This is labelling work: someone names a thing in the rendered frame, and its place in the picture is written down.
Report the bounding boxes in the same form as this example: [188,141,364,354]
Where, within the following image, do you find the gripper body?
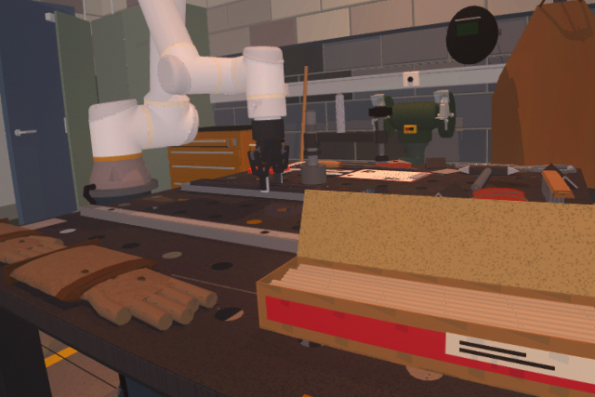
[250,118,286,159]

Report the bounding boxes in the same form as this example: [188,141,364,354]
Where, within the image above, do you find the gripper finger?
[247,147,272,195]
[272,141,292,185]

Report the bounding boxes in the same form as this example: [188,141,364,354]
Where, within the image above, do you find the grey hold-down pillar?
[300,111,327,186]

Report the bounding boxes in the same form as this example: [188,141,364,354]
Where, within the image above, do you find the grey pointed metal bar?
[456,164,518,176]

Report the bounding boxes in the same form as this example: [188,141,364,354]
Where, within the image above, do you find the wooden stick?
[301,65,311,162]

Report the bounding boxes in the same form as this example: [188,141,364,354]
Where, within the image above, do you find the orange drawer cabinet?
[166,128,258,190]

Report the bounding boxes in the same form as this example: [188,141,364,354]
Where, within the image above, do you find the white and red paper sheet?
[345,167,434,184]

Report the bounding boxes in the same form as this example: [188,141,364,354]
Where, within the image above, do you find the green bench grinder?
[369,89,459,166]

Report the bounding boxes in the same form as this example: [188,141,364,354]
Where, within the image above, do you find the green metal cabinet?
[54,3,216,208]

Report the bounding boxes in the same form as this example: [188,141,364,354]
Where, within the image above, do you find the cardboard welding rod box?
[255,189,595,397]

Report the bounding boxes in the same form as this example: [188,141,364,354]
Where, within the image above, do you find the grey metal cylinder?
[470,166,494,192]

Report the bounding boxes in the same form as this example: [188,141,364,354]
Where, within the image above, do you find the black welding helmet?
[445,5,501,66]

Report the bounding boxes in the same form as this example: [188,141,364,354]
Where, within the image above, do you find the blue door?
[0,0,79,227]

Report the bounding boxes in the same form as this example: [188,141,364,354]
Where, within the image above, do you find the brown leather apron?
[489,0,595,180]

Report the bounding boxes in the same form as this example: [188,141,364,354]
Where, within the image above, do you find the grey metal rail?
[180,181,309,202]
[80,204,301,254]

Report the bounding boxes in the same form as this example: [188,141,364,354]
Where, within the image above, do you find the grey wall conduit rail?
[209,63,509,105]

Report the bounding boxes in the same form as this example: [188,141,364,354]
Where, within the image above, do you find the wooden wire brush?
[540,163,579,205]

